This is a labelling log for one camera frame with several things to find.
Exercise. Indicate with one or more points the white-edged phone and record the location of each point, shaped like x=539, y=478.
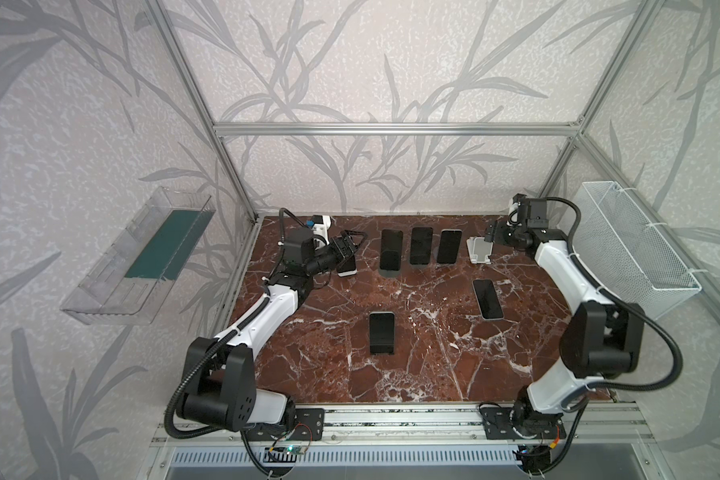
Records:
x=487, y=299

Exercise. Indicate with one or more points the green circuit board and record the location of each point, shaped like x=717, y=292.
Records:
x=284, y=452

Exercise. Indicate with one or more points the white wire mesh basket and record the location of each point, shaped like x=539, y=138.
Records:
x=627, y=252

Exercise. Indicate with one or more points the purple-edged phone far left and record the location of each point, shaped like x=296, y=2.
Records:
x=347, y=268

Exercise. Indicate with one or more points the black phone front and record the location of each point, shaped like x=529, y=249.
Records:
x=381, y=331

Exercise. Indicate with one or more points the white folding phone stand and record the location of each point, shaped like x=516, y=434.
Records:
x=479, y=250

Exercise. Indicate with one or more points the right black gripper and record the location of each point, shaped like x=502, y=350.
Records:
x=498, y=234

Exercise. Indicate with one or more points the silver-edged phone rear right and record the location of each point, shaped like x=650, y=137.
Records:
x=449, y=246

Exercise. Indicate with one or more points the clear plastic wall bin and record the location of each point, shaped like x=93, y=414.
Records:
x=133, y=278

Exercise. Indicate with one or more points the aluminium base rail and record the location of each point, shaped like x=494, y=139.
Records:
x=462, y=424

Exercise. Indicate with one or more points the black phone on grey stand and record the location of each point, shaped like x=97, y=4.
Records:
x=391, y=249

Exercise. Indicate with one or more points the black phone rear middle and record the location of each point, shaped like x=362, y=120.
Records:
x=420, y=246

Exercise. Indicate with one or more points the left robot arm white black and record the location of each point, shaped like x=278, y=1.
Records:
x=218, y=388

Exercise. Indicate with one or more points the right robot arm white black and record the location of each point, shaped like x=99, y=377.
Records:
x=600, y=341

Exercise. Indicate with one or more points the aluminium frame crossbar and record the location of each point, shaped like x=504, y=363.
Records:
x=554, y=129

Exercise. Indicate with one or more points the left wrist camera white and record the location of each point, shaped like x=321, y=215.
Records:
x=320, y=225

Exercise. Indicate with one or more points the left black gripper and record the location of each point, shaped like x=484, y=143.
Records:
x=344, y=255

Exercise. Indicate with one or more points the black phone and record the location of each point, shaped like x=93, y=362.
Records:
x=381, y=331
x=391, y=249
x=420, y=246

